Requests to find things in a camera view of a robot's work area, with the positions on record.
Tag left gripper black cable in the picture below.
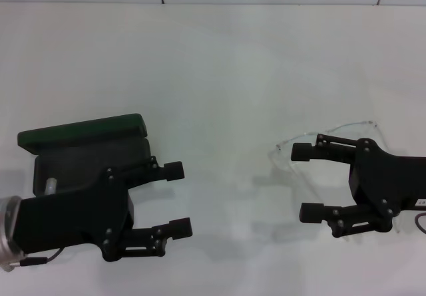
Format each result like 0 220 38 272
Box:
19 246 69 266

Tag green glasses case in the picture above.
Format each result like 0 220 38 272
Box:
17 112 157 197

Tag clear white glasses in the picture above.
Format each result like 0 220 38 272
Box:
274 119 405 243

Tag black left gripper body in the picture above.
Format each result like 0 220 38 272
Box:
13 168 134 254

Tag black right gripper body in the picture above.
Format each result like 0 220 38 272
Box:
349 138 426 233

